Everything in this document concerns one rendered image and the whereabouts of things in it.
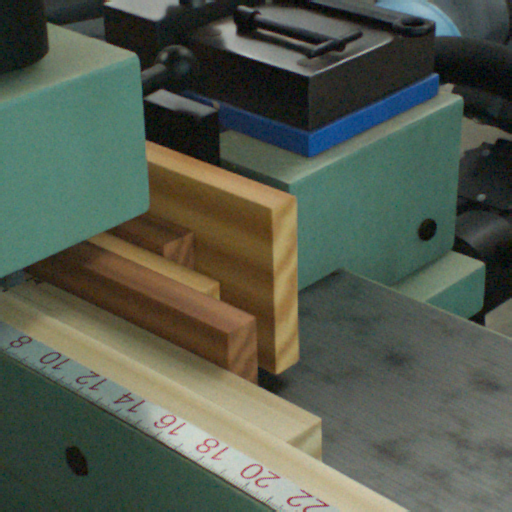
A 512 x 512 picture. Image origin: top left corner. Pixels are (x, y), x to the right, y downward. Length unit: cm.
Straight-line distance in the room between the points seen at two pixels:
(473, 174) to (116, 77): 54
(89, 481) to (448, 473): 14
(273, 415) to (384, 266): 23
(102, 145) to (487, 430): 19
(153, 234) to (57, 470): 11
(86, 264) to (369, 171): 17
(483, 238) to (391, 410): 29
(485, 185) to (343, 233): 37
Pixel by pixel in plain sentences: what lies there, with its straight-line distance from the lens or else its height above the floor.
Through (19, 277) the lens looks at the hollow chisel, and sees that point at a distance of 58.
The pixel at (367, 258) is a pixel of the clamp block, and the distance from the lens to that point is 69.
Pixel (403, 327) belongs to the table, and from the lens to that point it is 62.
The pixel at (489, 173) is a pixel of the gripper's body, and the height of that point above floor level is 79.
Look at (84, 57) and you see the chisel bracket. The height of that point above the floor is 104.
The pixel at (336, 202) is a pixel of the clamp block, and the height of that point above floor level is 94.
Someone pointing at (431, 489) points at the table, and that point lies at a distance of 53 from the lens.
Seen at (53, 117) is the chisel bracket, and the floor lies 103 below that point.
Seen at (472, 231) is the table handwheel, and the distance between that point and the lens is 84.
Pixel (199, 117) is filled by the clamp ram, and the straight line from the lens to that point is 60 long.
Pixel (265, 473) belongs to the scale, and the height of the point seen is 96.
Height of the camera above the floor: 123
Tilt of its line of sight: 28 degrees down
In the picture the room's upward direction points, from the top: 1 degrees counter-clockwise
